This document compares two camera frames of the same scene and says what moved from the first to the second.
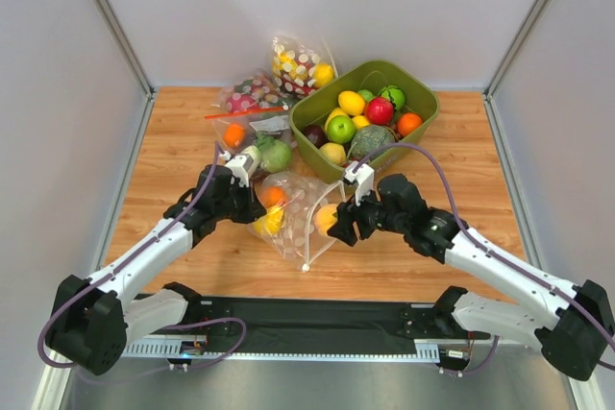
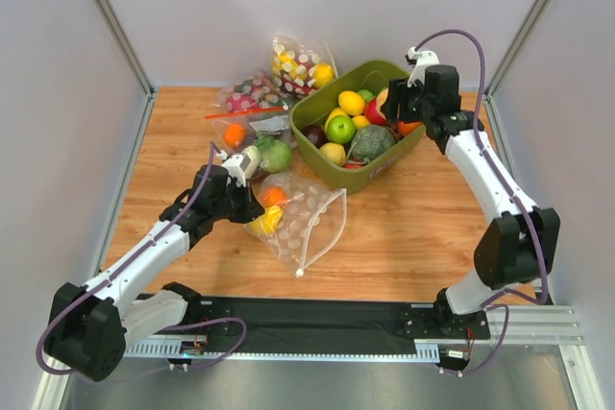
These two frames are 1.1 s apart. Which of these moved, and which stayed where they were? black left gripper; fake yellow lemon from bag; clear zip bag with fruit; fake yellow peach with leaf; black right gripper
Moved: black right gripper; fake yellow peach with leaf
Stayed: fake yellow lemon from bag; black left gripper; clear zip bag with fruit
